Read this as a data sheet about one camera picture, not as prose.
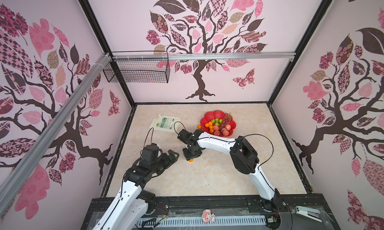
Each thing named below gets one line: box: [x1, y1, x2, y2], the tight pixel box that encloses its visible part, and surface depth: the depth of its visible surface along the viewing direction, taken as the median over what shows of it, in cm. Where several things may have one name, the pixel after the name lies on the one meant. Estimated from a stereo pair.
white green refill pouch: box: [149, 114, 182, 133], surface depth 109 cm
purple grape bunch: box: [219, 112, 233, 129], surface depth 106 cm
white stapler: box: [295, 205, 322, 223], surface depth 71 cm
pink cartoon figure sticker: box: [201, 208, 216, 224], surface depth 70 cm
